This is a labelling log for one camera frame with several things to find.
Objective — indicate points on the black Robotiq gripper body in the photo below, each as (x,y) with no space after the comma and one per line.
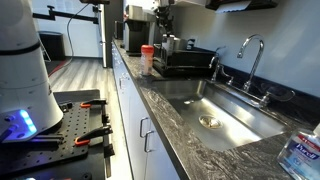
(165,15)

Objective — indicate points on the black dish rack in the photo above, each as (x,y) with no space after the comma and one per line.
(186,60)

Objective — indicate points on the orange lid creamer bottle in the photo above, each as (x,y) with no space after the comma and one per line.
(147,61)

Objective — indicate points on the clear Purell sanitizer bottle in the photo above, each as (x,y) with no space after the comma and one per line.
(301,153)

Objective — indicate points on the stainless steel cup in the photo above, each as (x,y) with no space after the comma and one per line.
(180,43)

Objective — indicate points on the black coffee maker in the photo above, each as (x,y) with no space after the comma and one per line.
(136,33)

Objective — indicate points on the tall dark refrigerator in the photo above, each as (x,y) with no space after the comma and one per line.
(113,20)

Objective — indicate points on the small chrome side faucet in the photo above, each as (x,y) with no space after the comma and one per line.
(213,71)

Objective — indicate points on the black paper towel dispenser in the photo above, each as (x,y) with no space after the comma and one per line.
(240,5)

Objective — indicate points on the tall chrome gooseneck faucet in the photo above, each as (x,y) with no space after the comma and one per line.
(256,65)

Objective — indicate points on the white base cabinet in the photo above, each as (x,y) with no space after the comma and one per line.
(133,116)

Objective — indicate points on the metal sink drain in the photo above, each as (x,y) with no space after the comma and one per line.
(210,122)

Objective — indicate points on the black orange bar clamp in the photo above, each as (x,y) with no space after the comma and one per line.
(93,102)
(95,133)

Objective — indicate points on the stainless steel sink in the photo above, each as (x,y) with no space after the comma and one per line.
(226,116)

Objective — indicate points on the black trash bin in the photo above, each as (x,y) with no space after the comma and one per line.
(51,46)

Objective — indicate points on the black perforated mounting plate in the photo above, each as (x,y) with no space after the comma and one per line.
(60,140)

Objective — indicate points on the white wall cabinet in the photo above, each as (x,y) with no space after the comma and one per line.
(190,2)

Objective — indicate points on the black stereo camera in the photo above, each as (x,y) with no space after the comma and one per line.
(95,1)

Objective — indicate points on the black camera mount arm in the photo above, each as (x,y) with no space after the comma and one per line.
(66,15)

